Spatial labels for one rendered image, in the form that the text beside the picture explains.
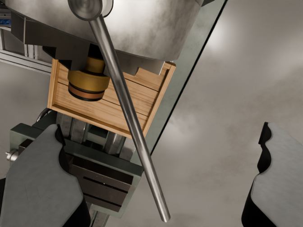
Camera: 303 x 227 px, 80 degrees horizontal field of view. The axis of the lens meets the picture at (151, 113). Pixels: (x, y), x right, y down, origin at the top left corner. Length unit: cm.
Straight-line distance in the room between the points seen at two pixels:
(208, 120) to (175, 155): 48
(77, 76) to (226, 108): 142
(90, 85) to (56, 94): 35
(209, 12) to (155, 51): 68
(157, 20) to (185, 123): 146
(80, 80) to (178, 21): 21
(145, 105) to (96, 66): 29
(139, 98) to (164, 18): 40
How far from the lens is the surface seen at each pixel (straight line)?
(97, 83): 38
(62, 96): 71
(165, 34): 27
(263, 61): 162
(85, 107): 69
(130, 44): 24
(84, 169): 74
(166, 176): 207
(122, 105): 17
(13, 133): 86
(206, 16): 92
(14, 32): 33
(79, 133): 79
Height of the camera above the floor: 145
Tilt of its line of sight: 63 degrees down
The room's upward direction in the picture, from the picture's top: 167 degrees counter-clockwise
